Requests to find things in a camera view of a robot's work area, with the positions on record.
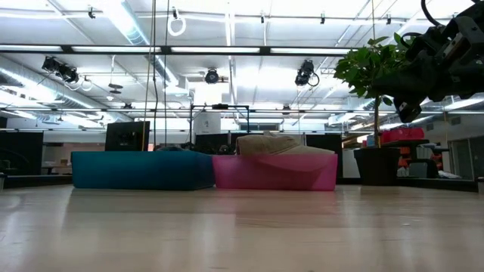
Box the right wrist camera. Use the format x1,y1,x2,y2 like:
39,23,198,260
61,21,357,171
444,2,484,52

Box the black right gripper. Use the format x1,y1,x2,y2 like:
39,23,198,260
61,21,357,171
372,22,484,124

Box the white ring ceiling lamp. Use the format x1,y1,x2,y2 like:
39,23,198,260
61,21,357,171
167,17,188,38

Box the red translucent plastic bin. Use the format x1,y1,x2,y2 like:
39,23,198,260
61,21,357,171
211,153,339,192

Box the black spotlight with cable loop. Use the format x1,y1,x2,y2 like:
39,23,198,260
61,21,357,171
293,59,321,88

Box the beige cotton baseball cap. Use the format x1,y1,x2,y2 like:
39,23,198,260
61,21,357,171
236,134,337,156

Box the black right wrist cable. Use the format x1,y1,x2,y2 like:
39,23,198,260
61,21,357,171
420,0,445,28

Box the thin hanging cable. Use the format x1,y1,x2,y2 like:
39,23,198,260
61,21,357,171
141,0,158,152
163,0,170,148

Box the white box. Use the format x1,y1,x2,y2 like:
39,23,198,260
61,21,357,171
203,112,222,135

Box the black plant pot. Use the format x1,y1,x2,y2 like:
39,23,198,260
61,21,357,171
353,147,402,186

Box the black framed light bar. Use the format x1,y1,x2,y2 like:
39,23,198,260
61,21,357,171
0,44,358,57

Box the small black ceiling spotlight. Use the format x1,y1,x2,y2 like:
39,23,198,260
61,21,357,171
204,67,221,85

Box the black partition panel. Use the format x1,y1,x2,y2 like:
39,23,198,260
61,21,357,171
0,130,45,177
305,134,343,178
194,132,239,155

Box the black metal rig frame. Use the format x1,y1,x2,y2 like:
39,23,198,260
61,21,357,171
188,104,250,145

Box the red storage crates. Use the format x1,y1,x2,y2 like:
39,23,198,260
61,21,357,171
380,127,425,144

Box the blue plastic bin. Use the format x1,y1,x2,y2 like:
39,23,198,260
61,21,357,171
70,150,216,190

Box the black aluminium table frame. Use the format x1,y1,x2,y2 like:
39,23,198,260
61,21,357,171
0,172,484,194

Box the green leafy plant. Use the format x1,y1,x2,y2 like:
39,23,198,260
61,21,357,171
332,32,417,149

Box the black box monitor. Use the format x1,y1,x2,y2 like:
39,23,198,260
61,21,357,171
104,120,151,152

